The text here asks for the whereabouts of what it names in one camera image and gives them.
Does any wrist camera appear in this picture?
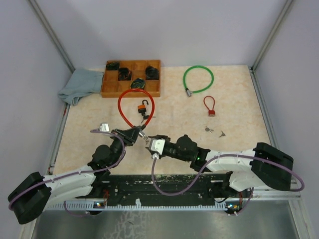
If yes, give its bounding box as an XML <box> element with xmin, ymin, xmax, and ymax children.
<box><xmin>99</xmin><ymin>122</ymin><xmax>110</xmax><ymax>132</ymax></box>
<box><xmin>149</xmin><ymin>138</ymin><xmax>165</xmax><ymax>155</ymax></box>

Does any grey slotted cable duct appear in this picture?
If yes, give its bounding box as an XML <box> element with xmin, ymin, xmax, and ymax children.
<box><xmin>43</xmin><ymin>199</ymin><xmax>252</xmax><ymax>212</ymax></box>

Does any black rolled item right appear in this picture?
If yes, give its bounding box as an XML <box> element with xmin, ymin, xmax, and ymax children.
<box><xmin>145</xmin><ymin>66</ymin><xmax>160</xmax><ymax>80</ymax></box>

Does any red cable lock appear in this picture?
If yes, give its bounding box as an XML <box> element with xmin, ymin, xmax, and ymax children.
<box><xmin>117</xmin><ymin>89</ymin><xmax>155</xmax><ymax>140</ymax></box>

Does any wooden compartment tray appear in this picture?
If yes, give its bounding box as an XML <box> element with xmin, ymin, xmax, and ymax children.
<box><xmin>100</xmin><ymin>60</ymin><xmax>161</xmax><ymax>98</ymax></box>

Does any green cable lock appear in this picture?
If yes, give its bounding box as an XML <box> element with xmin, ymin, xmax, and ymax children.
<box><xmin>182</xmin><ymin>65</ymin><xmax>214</xmax><ymax>97</ymax></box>

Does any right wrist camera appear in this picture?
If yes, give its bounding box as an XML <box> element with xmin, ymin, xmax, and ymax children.
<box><xmin>149</xmin><ymin>138</ymin><xmax>165</xmax><ymax>155</ymax></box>

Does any aluminium frame post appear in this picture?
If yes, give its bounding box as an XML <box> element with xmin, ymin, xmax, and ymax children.
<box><xmin>27</xmin><ymin>0</ymin><xmax>75</xmax><ymax>73</ymax></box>
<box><xmin>250</xmin><ymin>0</ymin><xmax>295</xmax><ymax>73</ymax></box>

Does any red cable padlock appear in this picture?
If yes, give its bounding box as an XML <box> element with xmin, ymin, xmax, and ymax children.
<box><xmin>203</xmin><ymin>96</ymin><xmax>216</xmax><ymax>117</ymax></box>

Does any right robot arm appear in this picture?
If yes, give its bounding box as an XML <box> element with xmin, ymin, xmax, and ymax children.
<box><xmin>147</xmin><ymin>135</ymin><xmax>294</xmax><ymax>197</ymax></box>

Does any black yellow rolled item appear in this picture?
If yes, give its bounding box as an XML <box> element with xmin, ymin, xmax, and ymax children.
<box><xmin>130</xmin><ymin>78</ymin><xmax>146</xmax><ymax>90</ymax></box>

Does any grey blue cloth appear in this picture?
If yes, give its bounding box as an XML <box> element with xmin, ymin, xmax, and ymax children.
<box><xmin>58</xmin><ymin>68</ymin><xmax>104</xmax><ymax>106</ymax></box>

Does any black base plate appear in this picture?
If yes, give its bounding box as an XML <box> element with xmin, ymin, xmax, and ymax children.
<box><xmin>83</xmin><ymin>174</ymin><xmax>250</xmax><ymax>208</ymax></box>

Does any silver key bunch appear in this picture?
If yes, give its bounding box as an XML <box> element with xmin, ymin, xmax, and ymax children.
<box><xmin>205</xmin><ymin>127</ymin><xmax>214</xmax><ymax>133</ymax></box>

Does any aluminium frame post left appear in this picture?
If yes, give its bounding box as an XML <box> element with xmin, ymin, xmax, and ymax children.
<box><xmin>27</xmin><ymin>0</ymin><xmax>75</xmax><ymax>73</ymax></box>

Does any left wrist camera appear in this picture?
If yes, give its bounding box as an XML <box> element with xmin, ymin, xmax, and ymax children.
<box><xmin>99</xmin><ymin>122</ymin><xmax>110</xmax><ymax>132</ymax></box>

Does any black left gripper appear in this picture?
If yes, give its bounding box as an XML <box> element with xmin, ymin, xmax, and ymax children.
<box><xmin>110</xmin><ymin>125</ymin><xmax>142</xmax><ymax>167</ymax></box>

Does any orange black padlock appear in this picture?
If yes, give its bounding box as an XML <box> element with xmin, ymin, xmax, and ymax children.
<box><xmin>138</xmin><ymin>100</ymin><xmax>149</xmax><ymax>116</ymax></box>

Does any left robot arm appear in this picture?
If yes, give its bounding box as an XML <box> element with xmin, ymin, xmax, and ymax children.
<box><xmin>8</xmin><ymin>126</ymin><xmax>143</xmax><ymax>225</ymax></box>

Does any aluminium frame post right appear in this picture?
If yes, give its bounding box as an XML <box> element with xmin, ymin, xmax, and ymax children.
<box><xmin>250</xmin><ymin>0</ymin><xmax>295</xmax><ymax>73</ymax></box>

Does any black rolled item far left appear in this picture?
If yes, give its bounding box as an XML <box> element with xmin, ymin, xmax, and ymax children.
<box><xmin>106</xmin><ymin>61</ymin><xmax>120</xmax><ymax>71</ymax></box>

